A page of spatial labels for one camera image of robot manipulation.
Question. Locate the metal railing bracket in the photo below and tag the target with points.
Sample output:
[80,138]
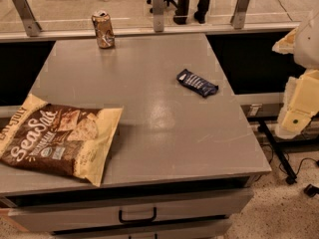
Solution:
[30,24]
[158,15]
[239,15]

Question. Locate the black metal stand leg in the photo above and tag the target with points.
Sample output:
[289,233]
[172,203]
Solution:
[291,175]

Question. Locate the crushed metal drink can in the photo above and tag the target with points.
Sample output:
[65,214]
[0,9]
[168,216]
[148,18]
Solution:
[103,29]

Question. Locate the black upper drawer handle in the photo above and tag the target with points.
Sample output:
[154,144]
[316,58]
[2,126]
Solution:
[140,216]

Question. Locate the right metal railing bracket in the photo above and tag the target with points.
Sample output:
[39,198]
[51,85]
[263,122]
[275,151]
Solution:
[239,15]

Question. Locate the grey drawer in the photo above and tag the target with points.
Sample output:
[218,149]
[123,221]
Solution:
[104,213]
[200,229]

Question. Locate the brown sea salt chip bag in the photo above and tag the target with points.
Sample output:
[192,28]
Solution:
[59,139]

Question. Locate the grey lower drawer front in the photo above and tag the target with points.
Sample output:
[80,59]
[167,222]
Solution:
[200,229]

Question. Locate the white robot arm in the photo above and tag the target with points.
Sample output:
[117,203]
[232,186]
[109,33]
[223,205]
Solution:
[301,95]

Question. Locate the blue rxbar blueberry wrapper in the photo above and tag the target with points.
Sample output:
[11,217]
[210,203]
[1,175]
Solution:
[196,83]

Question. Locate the grey upper drawer front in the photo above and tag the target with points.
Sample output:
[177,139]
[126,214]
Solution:
[104,213]

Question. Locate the middle metal railing bracket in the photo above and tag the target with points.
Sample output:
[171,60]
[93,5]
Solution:
[158,15]

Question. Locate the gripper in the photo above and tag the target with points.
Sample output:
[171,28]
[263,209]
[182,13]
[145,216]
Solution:
[309,45]

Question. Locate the grey side shelf rail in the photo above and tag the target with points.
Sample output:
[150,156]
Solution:
[261,105]

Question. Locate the left metal railing bracket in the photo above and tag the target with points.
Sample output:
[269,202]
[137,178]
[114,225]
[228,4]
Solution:
[30,24]

